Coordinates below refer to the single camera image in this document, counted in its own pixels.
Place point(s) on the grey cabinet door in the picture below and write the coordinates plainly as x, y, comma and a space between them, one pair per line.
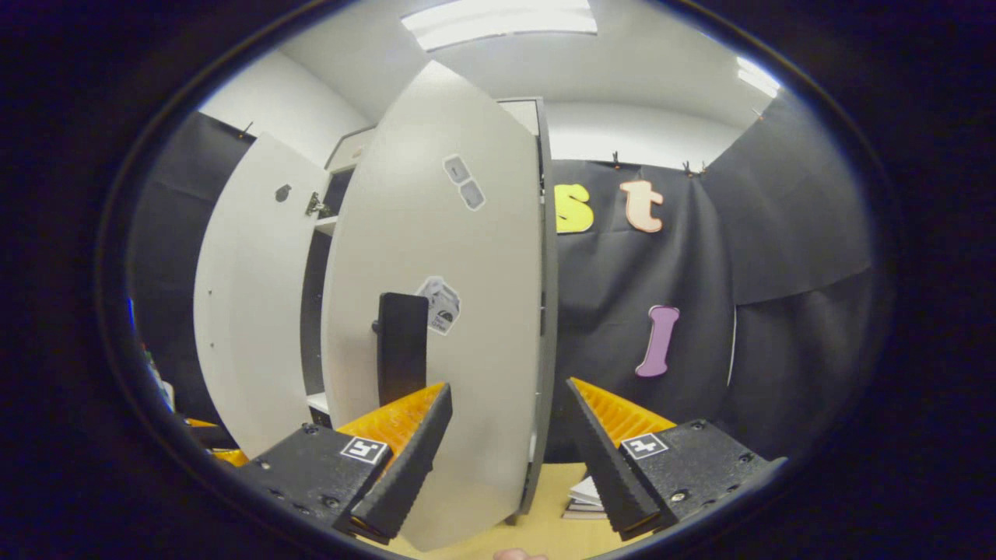
467, 257
257, 311

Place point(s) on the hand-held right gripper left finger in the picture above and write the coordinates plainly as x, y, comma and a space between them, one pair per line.
408, 467

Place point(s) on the ceiling light panel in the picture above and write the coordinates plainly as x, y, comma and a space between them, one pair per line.
759, 76
498, 22

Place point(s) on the thin grey book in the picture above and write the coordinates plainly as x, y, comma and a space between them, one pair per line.
583, 512

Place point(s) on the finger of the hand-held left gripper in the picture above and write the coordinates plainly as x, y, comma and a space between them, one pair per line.
229, 457

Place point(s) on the grey shoe cabinet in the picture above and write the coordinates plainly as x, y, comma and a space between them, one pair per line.
548, 311

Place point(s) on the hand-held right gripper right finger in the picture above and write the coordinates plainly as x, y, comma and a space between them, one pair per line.
607, 459

